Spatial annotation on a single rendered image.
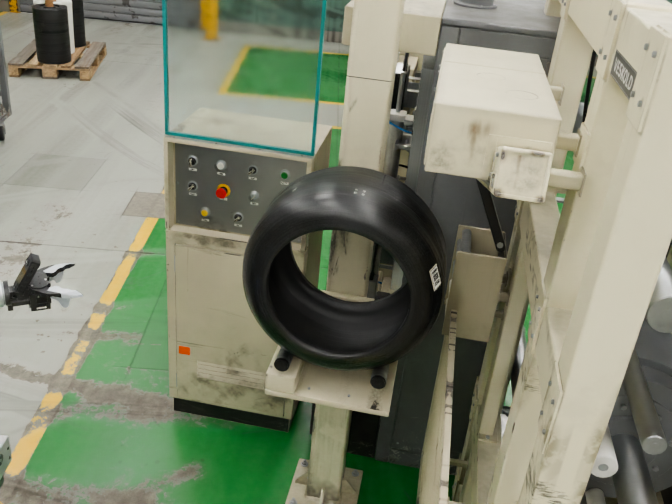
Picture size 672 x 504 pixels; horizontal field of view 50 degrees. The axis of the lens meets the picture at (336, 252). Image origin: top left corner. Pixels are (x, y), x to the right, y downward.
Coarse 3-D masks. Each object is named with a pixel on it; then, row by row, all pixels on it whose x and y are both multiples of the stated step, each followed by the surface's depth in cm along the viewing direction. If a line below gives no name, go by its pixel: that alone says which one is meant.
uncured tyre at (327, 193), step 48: (288, 192) 193; (336, 192) 183; (384, 192) 187; (288, 240) 185; (384, 240) 181; (432, 240) 187; (288, 288) 222; (432, 288) 187; (288, 336) 199; (336, 336) 220; (384, 336) 215
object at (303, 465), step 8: (304, 464) 293; (296, 472) 289; (304, 472) 290; (344, 472) 292; (352, 472) 292; (360, 472) 293; (352, 480) 288; (360, 480) 289; (296, 488) 282; (304, 488) 282; (288, 496) 278; (296, 496) 278; (304, 496) 279; (312, 496) 278; (344, 496) 281; (352, 496) 281
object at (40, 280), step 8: (40, 272) 205; (32, 280) 201; (40, 280) 202; (48, 280) 205; (8, 288) 197; (32, 288) 199; (40, 288) 199; (8, 296) 197; (16, 296) 201; (24, 296) 201; (32, 296) 200; (40, 296) 202; (8, 304) 199; (16, 304) 201; (24, 304) 202; (32, 304) 202; (40, 304) 203; (48, 304) 204
